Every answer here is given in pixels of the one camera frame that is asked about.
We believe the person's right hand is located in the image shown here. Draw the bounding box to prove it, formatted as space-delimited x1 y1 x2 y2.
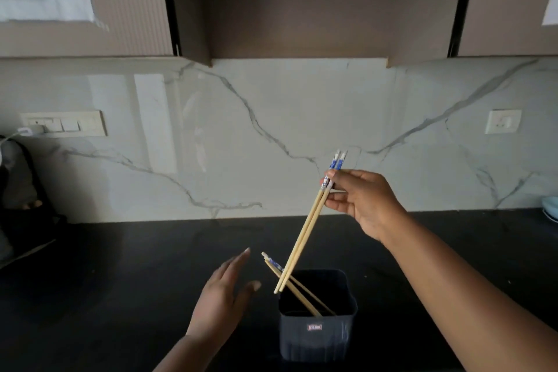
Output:
321 169 409 244

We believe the person's left hand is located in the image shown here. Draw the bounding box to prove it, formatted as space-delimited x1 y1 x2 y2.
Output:
185 247 262 350

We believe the dark grey plastic container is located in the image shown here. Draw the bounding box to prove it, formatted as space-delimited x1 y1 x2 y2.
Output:
278 269 359 363

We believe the person's right forearm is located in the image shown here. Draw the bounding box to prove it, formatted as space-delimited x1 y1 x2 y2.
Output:
381 208 558 372

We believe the person's left forearm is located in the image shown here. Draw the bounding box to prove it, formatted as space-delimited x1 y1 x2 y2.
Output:
152 334 227 372

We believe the light blue bowl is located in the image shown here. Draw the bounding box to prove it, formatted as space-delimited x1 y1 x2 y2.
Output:
542 195 558 223

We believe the black backpack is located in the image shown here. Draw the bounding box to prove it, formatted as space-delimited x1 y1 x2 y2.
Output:
0 136 69 270

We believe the beige upper cabinet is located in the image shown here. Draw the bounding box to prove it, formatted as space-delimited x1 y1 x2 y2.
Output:
387 0 558 68
0 0 213 67

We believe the white paper sheet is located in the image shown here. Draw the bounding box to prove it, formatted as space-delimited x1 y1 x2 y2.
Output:
542 0 558 27

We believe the white wall socket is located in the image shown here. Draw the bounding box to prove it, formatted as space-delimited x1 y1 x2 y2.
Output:
485 109 523 135

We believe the white charging cable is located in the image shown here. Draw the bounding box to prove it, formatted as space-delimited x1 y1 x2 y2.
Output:
0 131 20 155

